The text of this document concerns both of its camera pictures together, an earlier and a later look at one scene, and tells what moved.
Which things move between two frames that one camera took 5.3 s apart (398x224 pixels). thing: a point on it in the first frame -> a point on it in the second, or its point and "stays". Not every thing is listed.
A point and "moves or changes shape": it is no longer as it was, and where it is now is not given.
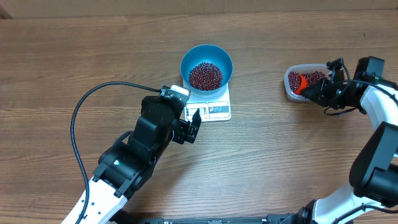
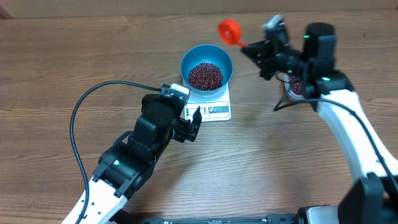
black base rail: (301, 216) stays
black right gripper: (321, 98) -> (265, 51)
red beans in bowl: (205, 76) stays
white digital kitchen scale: (212, 108) stays
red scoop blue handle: (303, 84) moves or changes shape
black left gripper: (181, 134) stays
